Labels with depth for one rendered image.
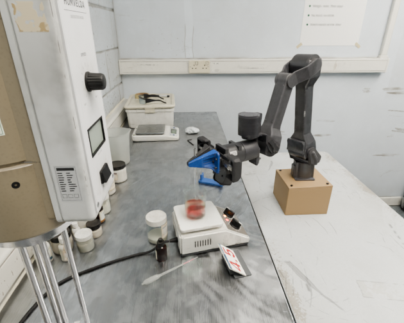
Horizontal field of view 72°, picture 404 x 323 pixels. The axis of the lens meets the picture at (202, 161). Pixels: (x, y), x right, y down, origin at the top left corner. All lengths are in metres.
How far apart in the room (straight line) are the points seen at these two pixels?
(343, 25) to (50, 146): 2.21
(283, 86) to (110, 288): 0.67
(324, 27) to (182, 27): 0.97
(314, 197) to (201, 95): 1.36
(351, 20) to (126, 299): 2.15
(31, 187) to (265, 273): 0.62
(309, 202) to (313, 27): 1.50
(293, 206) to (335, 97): 1.54
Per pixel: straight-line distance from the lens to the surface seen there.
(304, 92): 0.88
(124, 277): 0.78
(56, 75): 0.23
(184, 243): 0.77
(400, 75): 2.63
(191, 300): 0.71
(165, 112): 1.77
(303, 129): 0.91
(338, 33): 2.33
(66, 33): 0.24
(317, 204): 1.01
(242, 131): 0.75
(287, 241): 0.89
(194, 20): 2.08
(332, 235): 0.95
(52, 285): 0.40
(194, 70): 2.03
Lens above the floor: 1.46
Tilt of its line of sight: 25 degrees down
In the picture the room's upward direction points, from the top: straight up
